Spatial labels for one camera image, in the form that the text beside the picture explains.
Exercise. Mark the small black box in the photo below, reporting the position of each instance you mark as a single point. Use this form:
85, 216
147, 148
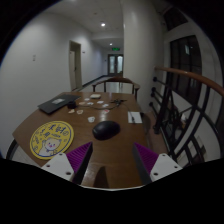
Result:
71, 105

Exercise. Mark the dark window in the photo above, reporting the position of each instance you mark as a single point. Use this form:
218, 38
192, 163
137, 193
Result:
185, 55

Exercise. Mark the side doorway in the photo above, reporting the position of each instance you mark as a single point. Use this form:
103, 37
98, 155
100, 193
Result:
75, 65

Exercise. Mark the white notepad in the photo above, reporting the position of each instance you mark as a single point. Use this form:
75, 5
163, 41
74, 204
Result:
137, 117

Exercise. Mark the wooden stair handrail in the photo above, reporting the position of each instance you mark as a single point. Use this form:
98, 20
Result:
210, 83

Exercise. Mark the small white box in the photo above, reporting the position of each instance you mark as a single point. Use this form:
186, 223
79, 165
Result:
95, 96

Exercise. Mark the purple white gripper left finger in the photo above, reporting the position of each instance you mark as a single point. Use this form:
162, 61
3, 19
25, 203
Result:
71, 166

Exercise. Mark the green exit sign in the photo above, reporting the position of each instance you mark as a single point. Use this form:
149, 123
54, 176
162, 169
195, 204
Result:
115, 49

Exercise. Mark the dark closed laptop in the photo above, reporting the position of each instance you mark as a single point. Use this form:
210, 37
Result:
56, 103

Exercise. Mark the black computer mouse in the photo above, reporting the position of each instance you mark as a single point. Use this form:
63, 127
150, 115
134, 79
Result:
105, 130

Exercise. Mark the black pen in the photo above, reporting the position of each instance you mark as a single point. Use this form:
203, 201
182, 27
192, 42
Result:
132, 118

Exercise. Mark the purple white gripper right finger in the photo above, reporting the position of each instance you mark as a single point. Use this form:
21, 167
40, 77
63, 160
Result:
152, 166

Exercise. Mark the round yellow cartoon mouse pad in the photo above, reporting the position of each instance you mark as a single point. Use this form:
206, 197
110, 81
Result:
51, 139

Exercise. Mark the white sticker near mouse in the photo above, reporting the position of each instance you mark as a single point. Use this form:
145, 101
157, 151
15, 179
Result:
91, 119

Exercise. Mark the double glass door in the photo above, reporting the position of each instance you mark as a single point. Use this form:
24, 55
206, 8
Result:
115, 64

